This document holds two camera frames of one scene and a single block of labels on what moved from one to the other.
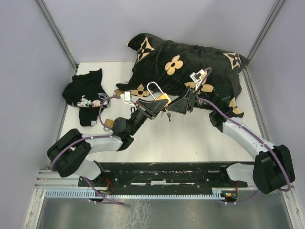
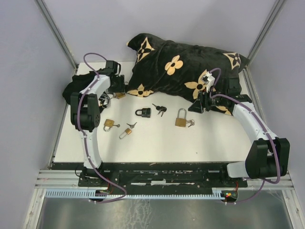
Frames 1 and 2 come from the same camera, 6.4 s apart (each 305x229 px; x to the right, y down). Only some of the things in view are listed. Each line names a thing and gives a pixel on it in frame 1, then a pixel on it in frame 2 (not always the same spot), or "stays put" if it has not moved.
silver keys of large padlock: [168, 115] to [191, 122]
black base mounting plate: [161, 178] stays put
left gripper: [155, 107] to [121, 88]
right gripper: [179, 105] to [197, 106]
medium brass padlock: [109, 122] stays put
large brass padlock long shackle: [152, 82] to [181, 121]
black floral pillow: [160, 65] stays put
